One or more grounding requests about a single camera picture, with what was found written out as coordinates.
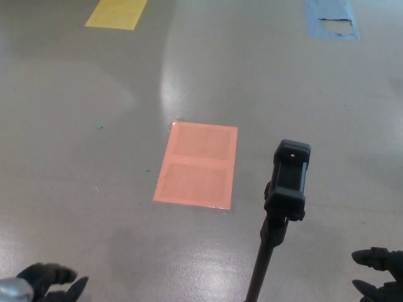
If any black phone stand tripod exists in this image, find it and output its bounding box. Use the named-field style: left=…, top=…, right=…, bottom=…
left=244, top=139, right=312, bottom=302

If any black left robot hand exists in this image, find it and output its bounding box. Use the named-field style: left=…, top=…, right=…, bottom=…
left=15, top=262, right=90, bottom=302

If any yellow paper sheet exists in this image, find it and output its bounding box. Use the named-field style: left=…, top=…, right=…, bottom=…
left=84, top=0, right=149, bottom=31

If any orange paper sheet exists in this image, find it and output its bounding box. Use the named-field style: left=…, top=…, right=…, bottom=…
left=152, top=121, right=239, bottom=211

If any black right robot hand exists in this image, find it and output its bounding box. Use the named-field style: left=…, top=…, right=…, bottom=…
left=351, top=247, right=403, bottom=302

